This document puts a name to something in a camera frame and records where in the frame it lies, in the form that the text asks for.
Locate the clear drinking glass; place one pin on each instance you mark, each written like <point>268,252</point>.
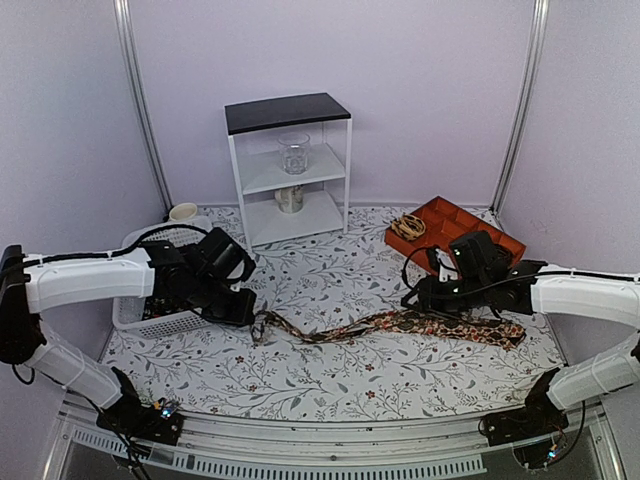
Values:
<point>294,151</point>

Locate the left aluminium corner post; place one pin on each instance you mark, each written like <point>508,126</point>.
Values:
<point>124,26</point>

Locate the white perforated plastic basket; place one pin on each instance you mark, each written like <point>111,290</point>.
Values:
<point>153,317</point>

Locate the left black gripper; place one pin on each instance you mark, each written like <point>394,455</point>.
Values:
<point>243,314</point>

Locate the right aluminium corner post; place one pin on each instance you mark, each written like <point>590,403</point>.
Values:
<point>531,67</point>

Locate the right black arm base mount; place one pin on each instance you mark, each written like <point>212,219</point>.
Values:
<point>527,423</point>

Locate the cream mug behind basket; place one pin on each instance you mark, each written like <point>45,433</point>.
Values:
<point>182,212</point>

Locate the orange divided organizer tray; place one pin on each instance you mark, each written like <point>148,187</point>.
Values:
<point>438,223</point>

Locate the rolled beige striped tie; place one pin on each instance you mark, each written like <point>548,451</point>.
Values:
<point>408,227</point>

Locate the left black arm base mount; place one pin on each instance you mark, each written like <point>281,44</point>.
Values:
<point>160,422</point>

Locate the aluminium corner post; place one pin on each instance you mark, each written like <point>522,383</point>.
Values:
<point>124,26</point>
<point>531,67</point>

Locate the white shelf with black top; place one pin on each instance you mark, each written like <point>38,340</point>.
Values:
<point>253,129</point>

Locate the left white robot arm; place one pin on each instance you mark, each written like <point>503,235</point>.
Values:
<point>32,284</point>

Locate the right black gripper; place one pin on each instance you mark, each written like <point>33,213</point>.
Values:
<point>429,301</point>

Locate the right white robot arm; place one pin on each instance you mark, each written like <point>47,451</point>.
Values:
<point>597,295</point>

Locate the cream floral paisley tie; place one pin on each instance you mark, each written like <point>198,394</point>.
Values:
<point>493,332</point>

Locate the floral patterned table mat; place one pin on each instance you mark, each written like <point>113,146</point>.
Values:
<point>318,283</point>

